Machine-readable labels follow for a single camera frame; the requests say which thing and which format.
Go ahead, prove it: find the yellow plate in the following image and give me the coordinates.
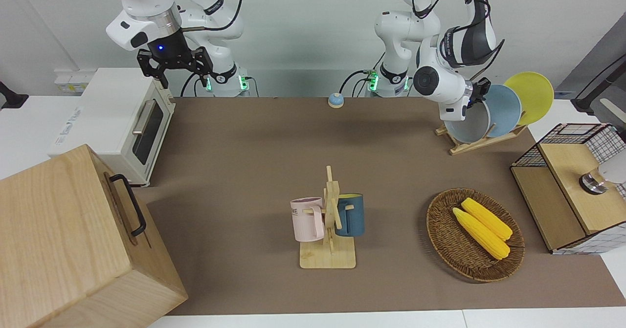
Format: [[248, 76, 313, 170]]
[[503, 71, 555, 126]]

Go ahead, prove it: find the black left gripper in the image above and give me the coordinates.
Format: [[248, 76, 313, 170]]
[[468, 77, 492, 110]]

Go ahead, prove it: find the gray plate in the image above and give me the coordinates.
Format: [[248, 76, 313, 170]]
[[444, 100, 492, 144]]

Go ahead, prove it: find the pink mug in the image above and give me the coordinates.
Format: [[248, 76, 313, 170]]
[[290, 197, 326, 243]]

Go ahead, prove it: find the wooden mug tree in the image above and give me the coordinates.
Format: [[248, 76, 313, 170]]
[[299, 165, 357, 269]]

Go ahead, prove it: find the wire grid wooden shelf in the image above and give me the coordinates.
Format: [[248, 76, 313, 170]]
[[510, 122, 626, 256]]

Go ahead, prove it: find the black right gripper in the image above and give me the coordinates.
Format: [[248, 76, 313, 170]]
[[136, 28, 215, 90]]

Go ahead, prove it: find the brown table mat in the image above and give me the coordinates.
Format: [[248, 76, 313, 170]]
[[131, 95, 626, 317]]

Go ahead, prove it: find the wooden box with black handle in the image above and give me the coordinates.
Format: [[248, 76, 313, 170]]
[[0, 143, 189, 328]]

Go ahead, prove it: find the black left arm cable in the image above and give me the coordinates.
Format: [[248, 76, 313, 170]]
[[410, 0, 506, 77]]

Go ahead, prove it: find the yellow corn cob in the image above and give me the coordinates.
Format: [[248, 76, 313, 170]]
[[452, 207, 511, 261], [461, 197, 514, 241]]

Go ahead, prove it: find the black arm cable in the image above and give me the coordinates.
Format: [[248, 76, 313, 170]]
[[180, 0, 245, 31], [410, 0, 506, 77]]

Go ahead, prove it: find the teal mug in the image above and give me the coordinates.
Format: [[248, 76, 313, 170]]
[[335, 193, 366, 238]]

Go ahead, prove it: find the brown wicker basket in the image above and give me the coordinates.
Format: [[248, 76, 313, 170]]
[[426, 187, 525, 284]]

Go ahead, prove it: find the wooden plate rack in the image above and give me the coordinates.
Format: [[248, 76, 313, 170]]
[[435, 122, 528, 156]]

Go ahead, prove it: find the light blue plate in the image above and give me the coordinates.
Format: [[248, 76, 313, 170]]
[[481, 84, 523, 138]]

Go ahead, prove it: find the white toaster oven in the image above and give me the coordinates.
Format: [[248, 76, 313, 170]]
[[48, 67, 176, 187]]

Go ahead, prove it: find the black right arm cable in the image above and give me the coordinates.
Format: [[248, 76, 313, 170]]
[[180, 0, 245, 31]]

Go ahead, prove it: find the white cylinder grinder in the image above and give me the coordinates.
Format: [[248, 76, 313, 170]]
[[579, 159, 626, 196]]

